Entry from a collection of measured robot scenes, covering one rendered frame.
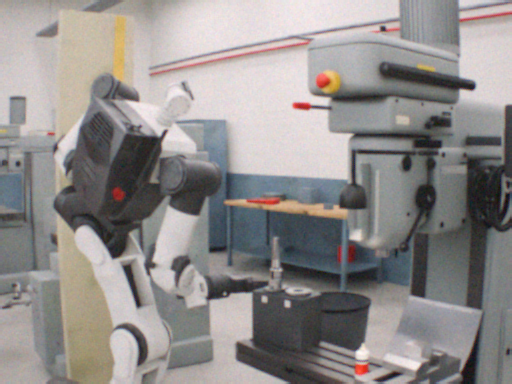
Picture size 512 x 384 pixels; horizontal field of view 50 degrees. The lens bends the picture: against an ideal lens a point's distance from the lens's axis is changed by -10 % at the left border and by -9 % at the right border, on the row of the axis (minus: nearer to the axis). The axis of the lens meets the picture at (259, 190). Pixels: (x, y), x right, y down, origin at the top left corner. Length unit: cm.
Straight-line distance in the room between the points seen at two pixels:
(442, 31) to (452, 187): 48
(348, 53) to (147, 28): 1026
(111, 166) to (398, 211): 77
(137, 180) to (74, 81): 147
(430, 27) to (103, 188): 108
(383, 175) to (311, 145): 633
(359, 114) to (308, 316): 75
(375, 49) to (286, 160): 682
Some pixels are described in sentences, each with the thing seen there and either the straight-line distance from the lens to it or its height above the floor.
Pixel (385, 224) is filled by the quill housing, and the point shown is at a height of 139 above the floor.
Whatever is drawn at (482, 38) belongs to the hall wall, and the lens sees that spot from 642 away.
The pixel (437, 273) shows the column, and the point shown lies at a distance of 208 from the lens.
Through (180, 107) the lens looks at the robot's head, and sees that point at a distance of 165.
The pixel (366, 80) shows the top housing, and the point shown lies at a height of 176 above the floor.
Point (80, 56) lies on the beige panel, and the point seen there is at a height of 206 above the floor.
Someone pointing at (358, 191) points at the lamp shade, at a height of 148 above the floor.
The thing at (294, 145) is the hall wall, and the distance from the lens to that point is 815.
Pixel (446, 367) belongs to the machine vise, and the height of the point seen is 96.
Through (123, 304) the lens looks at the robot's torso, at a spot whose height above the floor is 112.
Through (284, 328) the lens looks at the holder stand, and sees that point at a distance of 204.
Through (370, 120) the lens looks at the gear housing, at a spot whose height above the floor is 166.
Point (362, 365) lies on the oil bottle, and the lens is 178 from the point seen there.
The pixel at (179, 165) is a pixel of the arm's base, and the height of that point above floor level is 154.
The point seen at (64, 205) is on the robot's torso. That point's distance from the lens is 191.
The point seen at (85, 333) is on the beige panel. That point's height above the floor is 63.
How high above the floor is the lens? 159
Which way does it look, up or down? 4 degrees down
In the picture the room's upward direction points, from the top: straight up
